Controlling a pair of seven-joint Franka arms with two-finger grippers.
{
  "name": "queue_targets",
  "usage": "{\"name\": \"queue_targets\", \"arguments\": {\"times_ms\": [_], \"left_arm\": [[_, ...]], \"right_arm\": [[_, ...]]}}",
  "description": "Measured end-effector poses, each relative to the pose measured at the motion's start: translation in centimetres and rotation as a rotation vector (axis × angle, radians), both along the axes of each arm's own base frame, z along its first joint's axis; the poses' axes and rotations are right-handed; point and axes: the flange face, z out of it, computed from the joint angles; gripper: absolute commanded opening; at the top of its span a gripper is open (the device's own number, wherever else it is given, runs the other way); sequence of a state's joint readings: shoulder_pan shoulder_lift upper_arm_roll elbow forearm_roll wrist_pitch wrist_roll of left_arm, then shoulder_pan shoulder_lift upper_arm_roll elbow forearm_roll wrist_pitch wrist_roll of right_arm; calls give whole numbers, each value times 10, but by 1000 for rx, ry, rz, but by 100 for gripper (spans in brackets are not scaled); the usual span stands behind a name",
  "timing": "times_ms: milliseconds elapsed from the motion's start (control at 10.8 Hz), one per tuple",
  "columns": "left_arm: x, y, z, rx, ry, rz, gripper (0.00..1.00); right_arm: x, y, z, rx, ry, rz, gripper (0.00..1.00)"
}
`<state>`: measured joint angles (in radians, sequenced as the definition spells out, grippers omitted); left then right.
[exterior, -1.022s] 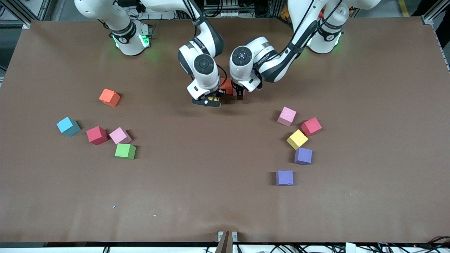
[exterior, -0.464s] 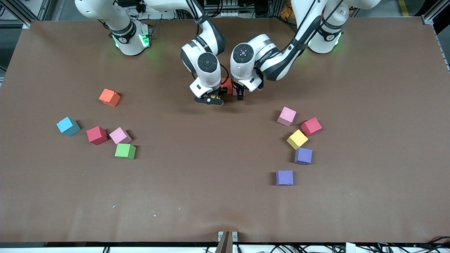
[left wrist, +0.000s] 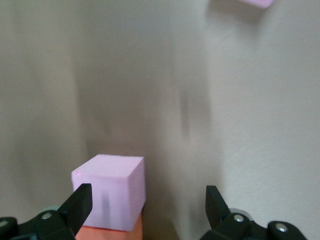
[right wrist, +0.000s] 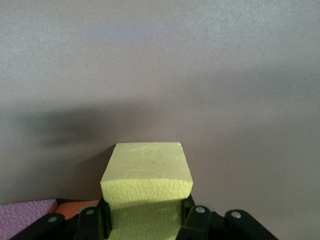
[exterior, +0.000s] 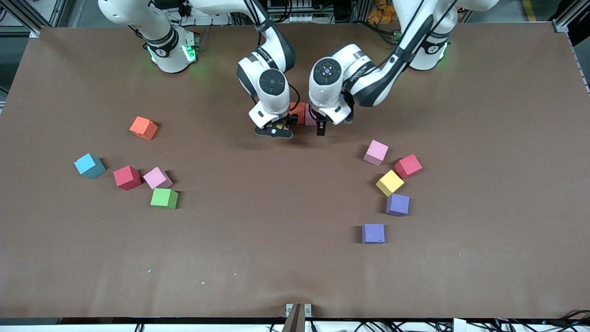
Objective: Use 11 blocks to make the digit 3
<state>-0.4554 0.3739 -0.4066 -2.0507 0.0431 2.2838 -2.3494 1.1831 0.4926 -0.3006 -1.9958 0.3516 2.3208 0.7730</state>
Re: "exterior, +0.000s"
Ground red foam cube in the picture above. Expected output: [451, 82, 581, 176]
[395, 154, 423, 179]
[113, 165, 142, 191]

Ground green foam cube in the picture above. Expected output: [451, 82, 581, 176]
[150, 188, 179, 210]

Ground blue foam cube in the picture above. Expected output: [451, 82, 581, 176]
[74, 153, 106, 179]

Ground purple foam cube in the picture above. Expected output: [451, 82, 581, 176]
[386, 193, 411, 217]
[362, 224, 385, 244]

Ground metal camera stand bracket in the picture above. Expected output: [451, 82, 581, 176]
[285, 303, 313, 332]

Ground orange yellow packets pile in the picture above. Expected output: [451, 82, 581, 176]
[368, 0, 398, 24]

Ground aluminium table edge rail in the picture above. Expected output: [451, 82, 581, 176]
[572, 44, 590, 95]

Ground aluminium frame post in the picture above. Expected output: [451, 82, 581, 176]
[0, 0, 42, 38]
[553, 9, 574, 33]

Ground white socket strip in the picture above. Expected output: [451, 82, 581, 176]
[267, 0, 323, 24]

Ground white power strip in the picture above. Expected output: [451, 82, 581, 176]
[177, 0, 217, 17]

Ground orange foam cube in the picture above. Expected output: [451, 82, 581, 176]
[289, 102, 307, 125]
[129, 116, 159, 141]

